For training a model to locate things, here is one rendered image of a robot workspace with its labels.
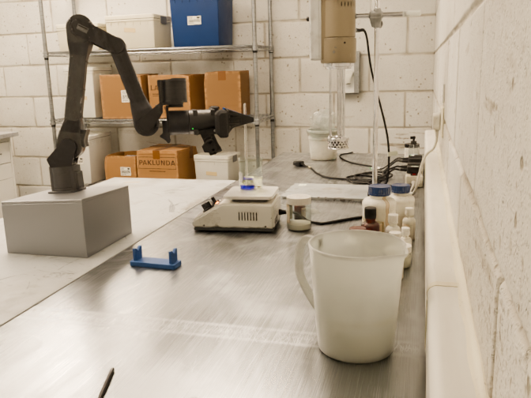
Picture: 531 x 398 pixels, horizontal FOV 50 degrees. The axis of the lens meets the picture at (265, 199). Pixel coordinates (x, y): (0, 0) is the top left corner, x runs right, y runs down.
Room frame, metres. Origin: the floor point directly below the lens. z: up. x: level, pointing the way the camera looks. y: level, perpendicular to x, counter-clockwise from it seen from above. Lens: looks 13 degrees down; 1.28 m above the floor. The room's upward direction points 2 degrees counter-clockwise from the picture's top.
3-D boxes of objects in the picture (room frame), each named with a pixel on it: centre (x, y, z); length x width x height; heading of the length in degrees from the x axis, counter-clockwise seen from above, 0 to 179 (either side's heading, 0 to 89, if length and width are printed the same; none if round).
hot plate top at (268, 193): (1.38, 0.03, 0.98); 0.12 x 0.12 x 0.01; 80
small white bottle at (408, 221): (1.23, -0.32, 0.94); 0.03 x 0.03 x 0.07
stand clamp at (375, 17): (1.74, -0.34, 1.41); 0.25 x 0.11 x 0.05; 75
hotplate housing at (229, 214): (1.39, 0.06, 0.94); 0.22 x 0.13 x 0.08; 80
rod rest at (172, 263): (1.10, 0.22, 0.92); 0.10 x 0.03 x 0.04; 71
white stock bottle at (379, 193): (1.21, -0.24, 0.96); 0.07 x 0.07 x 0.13
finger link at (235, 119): (1.37, 0.05, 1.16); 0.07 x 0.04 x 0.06; 101
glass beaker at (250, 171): (1.40, 0.03, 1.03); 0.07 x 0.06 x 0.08; 165
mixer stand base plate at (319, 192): (1.73, -0.21, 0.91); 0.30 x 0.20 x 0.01; 75
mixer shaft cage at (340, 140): (1.73, -0.22, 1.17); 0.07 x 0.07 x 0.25
